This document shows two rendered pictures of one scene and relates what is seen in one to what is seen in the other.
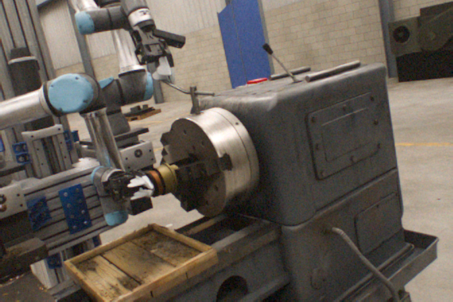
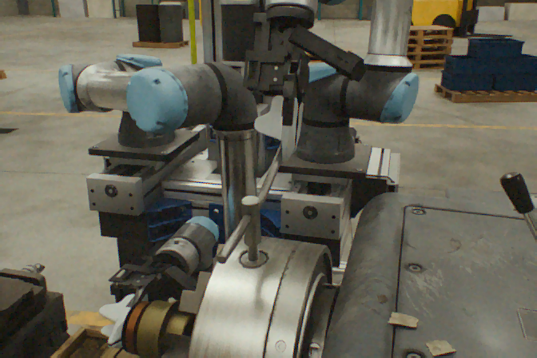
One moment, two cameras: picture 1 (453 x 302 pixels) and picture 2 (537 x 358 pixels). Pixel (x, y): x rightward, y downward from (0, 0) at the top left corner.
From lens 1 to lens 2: 102 cm
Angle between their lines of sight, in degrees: 50
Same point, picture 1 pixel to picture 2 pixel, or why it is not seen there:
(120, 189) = (117, 296)
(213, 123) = (230, 311)
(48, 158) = not seen: hidden behind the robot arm
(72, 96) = (146, 109)
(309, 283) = not seen: outside the picture
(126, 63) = (373, 47)
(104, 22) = not seen: outside the picture
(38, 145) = not seen: hidden behind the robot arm
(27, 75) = (232, 26)
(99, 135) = (224, 169)
